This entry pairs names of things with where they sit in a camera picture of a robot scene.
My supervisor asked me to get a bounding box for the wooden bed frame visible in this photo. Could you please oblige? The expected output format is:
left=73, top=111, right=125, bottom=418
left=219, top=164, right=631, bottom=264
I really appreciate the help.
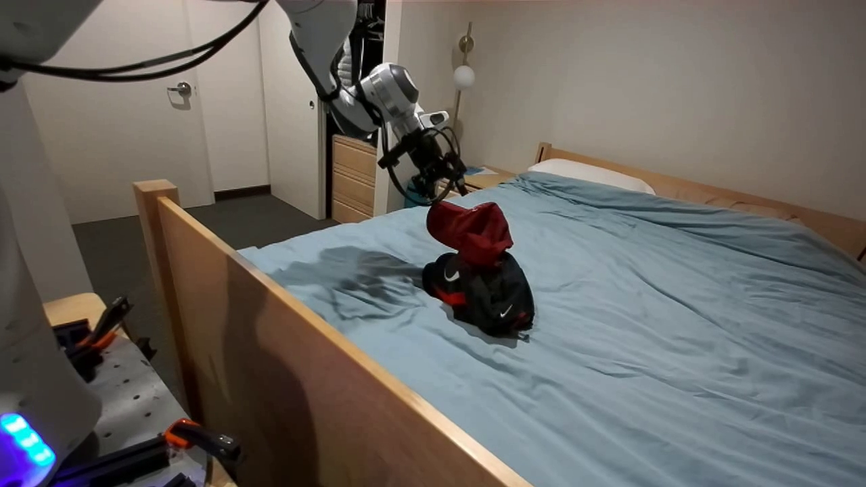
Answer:
left=129, top=141, right=866, bottom=487

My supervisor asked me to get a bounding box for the white door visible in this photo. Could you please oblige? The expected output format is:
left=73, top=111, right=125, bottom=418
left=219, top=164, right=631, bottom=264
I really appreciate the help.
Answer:
left=0, top=0, right=223, bottom=227

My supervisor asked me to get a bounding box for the metal door handle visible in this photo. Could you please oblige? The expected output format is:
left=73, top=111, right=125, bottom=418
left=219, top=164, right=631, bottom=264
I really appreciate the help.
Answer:
left=165, top=78, right=198, bottom=111

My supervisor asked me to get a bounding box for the wooden dresser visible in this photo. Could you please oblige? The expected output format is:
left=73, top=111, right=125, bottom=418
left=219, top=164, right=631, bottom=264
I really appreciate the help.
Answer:
left=330, top=132, right=383, bottom=224

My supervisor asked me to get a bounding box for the blue bed sheet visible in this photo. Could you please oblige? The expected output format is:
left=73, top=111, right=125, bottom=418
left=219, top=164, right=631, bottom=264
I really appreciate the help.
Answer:
left=236, top=172, right=866, bottom=487

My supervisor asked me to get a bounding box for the white pillow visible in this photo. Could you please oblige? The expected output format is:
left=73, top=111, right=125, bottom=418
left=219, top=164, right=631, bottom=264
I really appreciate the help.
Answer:
left=525, top=157, right=660, bottom=199

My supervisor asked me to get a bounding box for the round wall lamp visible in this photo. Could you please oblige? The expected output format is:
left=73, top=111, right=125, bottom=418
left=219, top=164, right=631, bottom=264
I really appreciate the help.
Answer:
left=449, top=23, right=480, bottom=95

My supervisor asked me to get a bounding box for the black cap white trim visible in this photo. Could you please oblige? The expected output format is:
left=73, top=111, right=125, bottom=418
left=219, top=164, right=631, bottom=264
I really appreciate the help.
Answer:
left=419, top=249, right=480, bottom=310

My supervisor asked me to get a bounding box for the wooden nightstand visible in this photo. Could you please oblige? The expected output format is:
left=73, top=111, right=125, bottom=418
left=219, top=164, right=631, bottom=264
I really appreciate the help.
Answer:
left=462, top=164, right=518, bottom=195

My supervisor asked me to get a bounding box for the orange black clamp tool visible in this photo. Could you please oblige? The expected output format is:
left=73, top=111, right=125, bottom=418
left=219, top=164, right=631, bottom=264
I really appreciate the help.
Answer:
left=159, top=418, right=243, bottom=477

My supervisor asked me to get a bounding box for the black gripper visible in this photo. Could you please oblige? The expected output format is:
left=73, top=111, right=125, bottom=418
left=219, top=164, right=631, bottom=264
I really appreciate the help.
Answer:
left=376, top=124, right=475, bottom=204

